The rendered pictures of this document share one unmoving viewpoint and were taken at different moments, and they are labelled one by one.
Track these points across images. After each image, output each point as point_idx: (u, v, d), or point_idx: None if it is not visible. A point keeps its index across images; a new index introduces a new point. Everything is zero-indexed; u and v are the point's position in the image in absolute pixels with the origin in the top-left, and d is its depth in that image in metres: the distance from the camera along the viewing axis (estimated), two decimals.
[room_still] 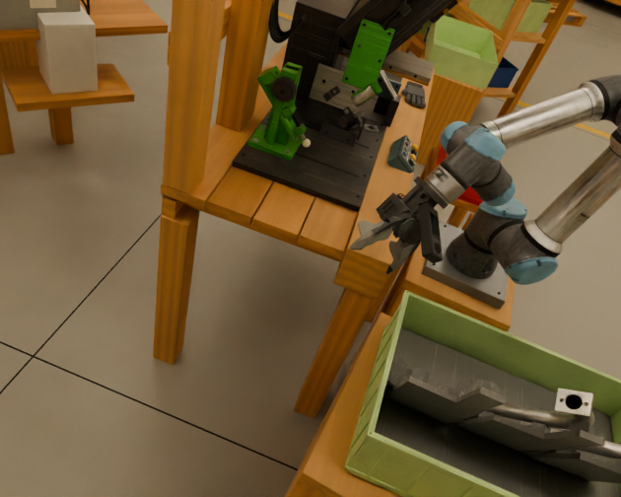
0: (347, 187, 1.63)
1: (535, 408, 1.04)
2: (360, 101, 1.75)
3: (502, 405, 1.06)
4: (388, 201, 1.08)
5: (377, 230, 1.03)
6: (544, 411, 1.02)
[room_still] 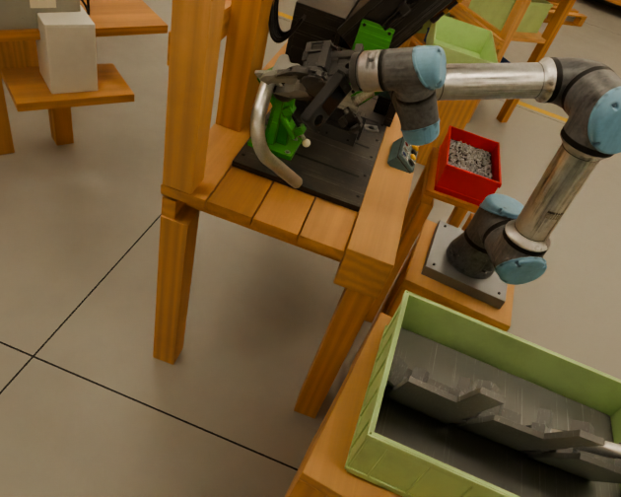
0: (347, 187, 1.63)
1: (279, 161, 1.13)
2: (360, 101, 1.75)
3: (287, 167, 1.19)
4: (321, 44, 1.00)
5: (280, 72, 1.01)
6: (274, 155, 1.11)
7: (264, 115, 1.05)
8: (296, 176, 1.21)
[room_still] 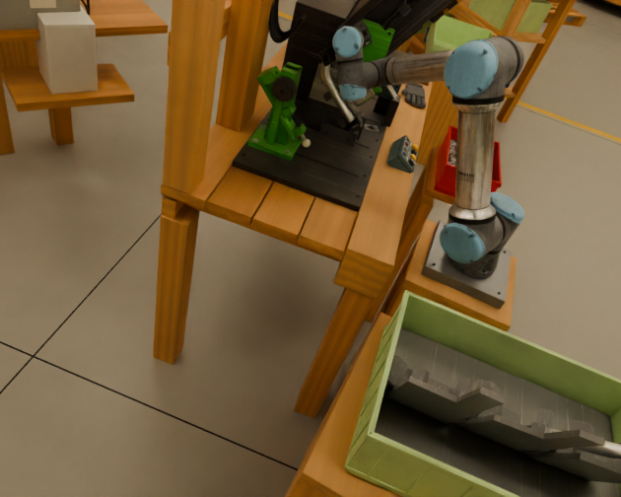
0: (347, 187, 1.63)
1: (333, 89, 1.75)
2: (360, 101, 1.75)
3: (345, 103, 1.78)
4: (362, 23, 1.55)
5: None
6: (331, 83, 1.75)
7: None
8: (346, 111, 1.78)
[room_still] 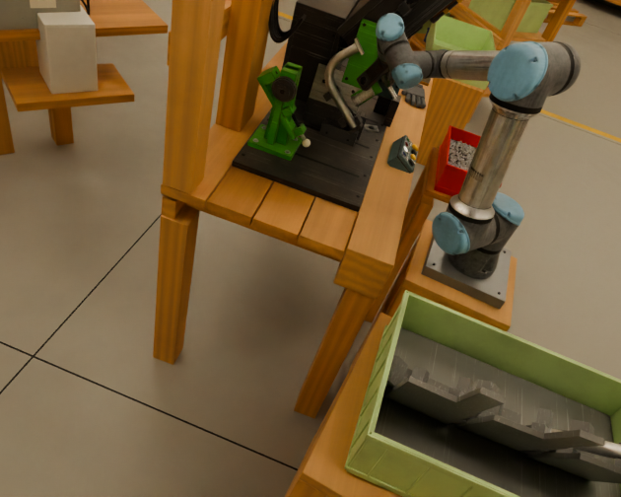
0: (347, 187, 1.63)
1: (336, 95, 1.76)
2: (360, 101, 1.75)
3: (348, 108, 1.78)
4: None
5: None
6: (335, 89, 1.76)
7: (336, 59, 1.71)
8: (349, 117, 1.78)
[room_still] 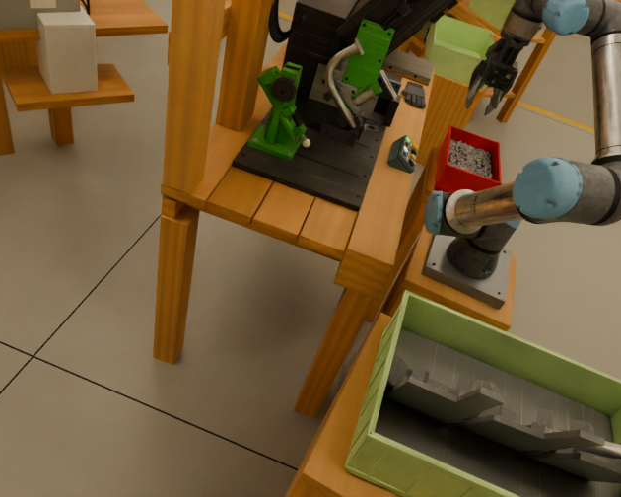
0: (347, 187, 1.63)
1: (336, 95, 1.76)
2: (360, 101, 1.75)
3: (348, 108, 1.78)
4: (513, 78, 1.22)
5: (503, 95, 1.31)
6: (335, 89, 1.76)
7: (336, 59, 1.71)
8: (349, 117, 1.78)
